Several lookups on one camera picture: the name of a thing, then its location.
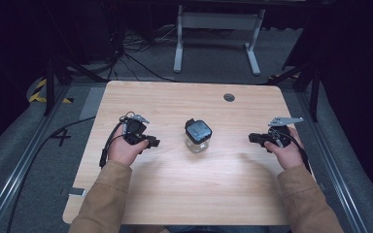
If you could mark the black metal stand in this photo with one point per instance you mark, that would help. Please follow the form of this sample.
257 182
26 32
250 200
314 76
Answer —
49 84
314 87

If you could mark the grey round table grommet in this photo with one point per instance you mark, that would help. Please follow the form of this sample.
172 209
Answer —
229 97

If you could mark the person's left hand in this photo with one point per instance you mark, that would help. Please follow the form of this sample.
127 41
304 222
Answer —
123 152

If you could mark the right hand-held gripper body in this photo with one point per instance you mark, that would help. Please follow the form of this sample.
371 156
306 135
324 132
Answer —
280 134

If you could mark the grey metal desk frame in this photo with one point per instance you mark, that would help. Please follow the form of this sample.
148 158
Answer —
218 21

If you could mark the aluminium floor rail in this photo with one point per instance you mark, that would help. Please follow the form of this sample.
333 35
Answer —
333 168
19 168

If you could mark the black square jar lid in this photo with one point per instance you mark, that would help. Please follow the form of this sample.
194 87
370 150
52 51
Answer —
198 131

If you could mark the clear glass jar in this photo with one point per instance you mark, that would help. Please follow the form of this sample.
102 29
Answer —
196 147

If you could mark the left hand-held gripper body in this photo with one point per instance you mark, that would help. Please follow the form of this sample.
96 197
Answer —
135 128

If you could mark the person's right hand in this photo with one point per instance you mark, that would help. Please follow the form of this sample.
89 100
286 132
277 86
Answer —
288 155

